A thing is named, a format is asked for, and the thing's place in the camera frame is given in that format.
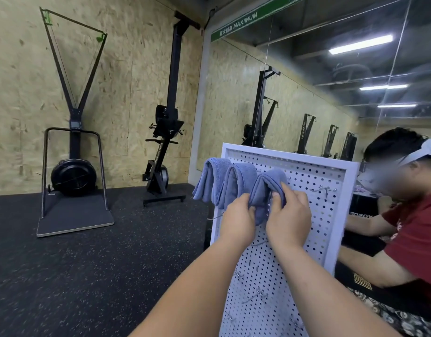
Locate row of blue towels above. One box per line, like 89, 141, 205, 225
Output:
247, 168, 290, 225

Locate person's right hand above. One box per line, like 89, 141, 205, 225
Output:
265, 182, 312, 251

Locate black ski trainer wooden-edged platform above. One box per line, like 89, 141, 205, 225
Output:
36, 7, 115, 238

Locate plain blue towel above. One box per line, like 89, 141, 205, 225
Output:
193, 158, 232, 205
215, 162, 259, 211

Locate black upright exercise machine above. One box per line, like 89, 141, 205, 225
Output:
141, 12, 201, 206

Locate person's right forearm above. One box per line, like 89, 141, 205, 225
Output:
272, 242, 402, 337

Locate white perforated metal rack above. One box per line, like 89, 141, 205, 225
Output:
210, 142, 360, 337

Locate person's left hand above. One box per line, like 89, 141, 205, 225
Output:
217, 193, 257, 251

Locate green wall sign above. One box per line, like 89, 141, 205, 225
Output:
210, 0, 308, 43

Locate person's left forearm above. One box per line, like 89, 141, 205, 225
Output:
131, 238, 250, 337

